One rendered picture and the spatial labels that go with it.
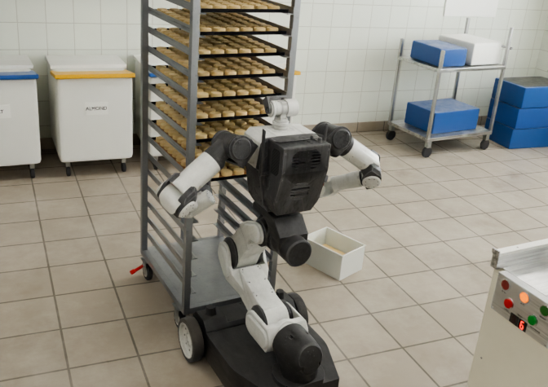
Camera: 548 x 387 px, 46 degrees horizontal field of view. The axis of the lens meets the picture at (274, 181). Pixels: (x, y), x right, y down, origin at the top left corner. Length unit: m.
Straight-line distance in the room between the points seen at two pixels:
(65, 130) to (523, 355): 3.45
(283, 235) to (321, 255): 1.27
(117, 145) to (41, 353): 2.13
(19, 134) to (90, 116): 0.49
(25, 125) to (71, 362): 2.15
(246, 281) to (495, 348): 1.06
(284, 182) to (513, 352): 0.96
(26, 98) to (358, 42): 2.98
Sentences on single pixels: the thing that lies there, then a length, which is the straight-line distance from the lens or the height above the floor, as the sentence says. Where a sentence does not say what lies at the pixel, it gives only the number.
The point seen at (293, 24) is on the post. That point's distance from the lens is 2.81.
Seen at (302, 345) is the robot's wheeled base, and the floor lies 0.35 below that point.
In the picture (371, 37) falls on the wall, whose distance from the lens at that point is 6.18.
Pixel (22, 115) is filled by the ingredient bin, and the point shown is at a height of 0.49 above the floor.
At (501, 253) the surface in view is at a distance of 2.25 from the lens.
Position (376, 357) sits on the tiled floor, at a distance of 3.17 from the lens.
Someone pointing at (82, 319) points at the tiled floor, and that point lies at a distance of 3.32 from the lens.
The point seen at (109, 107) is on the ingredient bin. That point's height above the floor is 0.53.
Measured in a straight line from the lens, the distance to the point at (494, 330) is 2.39.
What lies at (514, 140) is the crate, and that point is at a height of 0.09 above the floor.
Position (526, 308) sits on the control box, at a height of 0.78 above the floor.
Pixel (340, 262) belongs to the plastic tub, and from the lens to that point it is 3.65.
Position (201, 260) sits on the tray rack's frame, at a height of 0.15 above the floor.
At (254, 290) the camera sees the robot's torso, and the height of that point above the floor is 0.37.
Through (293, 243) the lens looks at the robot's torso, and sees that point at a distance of 2.45.
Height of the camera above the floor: 1.85
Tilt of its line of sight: 22 degrees down
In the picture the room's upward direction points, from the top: 5 degrees clockwise
